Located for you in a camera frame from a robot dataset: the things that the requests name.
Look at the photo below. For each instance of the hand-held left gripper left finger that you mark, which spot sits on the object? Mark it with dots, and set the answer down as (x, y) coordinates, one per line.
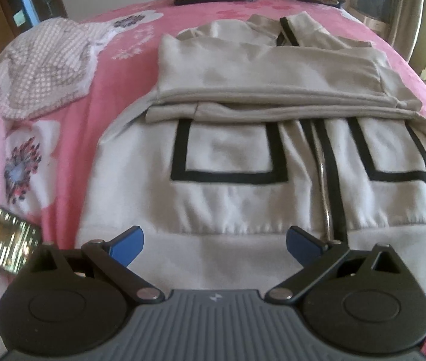
(128, 244)

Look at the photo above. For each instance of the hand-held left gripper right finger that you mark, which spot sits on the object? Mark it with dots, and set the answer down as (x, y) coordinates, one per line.
(301, 244)

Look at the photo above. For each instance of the beige zip jacket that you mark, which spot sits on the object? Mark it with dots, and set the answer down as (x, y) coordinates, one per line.
(235, 203)

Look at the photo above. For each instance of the smartphone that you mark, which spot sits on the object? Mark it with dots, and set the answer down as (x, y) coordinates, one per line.
(2, 233)

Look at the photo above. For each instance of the pink floral blanket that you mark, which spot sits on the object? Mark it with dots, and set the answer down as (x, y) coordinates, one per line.
(77, 120)

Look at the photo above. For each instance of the beige checked cloth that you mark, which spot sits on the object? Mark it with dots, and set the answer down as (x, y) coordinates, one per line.
(44, 67)

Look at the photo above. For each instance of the beige curtain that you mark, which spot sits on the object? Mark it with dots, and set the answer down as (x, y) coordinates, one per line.
(408, 15)

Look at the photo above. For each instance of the dark folded cloth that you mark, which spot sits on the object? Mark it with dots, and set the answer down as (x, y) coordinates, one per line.
(216, 0)

